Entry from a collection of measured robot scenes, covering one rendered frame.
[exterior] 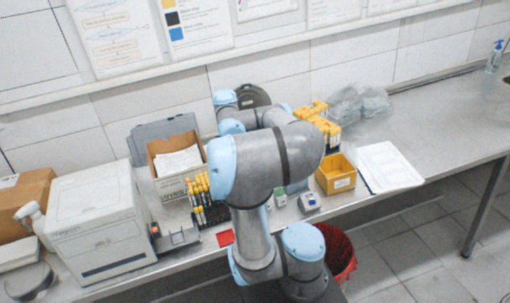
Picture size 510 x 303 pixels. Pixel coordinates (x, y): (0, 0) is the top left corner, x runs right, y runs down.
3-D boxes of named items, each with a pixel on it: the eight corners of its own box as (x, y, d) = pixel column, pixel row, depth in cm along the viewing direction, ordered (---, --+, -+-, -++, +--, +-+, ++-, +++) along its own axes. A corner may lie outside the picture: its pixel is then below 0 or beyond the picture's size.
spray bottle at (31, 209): (43, 261, 138) (10, 218, 123) (45, 243, 145) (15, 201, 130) (65, 253, 140) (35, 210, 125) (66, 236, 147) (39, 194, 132)
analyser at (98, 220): (80, 289, 127) (40, 233, 108) (83, 232, 148) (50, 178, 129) (166, 259, 133) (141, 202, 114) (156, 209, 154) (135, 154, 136)
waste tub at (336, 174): (326, 197, 149) (327, 179, 143) (313, 177, 159) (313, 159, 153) (356, 188, 151) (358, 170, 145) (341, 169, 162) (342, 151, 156)
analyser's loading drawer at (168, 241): (147, 259, 131) (143, 251, 128) (146, 246, 136) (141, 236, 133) (201, 241, 135) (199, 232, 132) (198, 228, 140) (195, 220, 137)
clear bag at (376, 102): (358, 119, 191) (360, 96, 183) (351, 103, 204) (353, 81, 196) (396, 115, 190) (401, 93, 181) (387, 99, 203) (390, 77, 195)
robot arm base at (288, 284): (337, 288, 110) (340, 270, 103) (295, 312, 106) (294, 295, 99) (310, 251, 120) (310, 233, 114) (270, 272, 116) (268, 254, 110)
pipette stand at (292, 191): (289, 199, 150) (288, 182, 144) (281, 189, 155) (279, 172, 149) (310, 190, 153) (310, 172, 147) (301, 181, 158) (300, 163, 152)
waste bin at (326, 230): (300, 338, 190) (296, 292, 163) (273, 281, 219) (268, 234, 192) (363, 311, 198) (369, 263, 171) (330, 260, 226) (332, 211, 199)
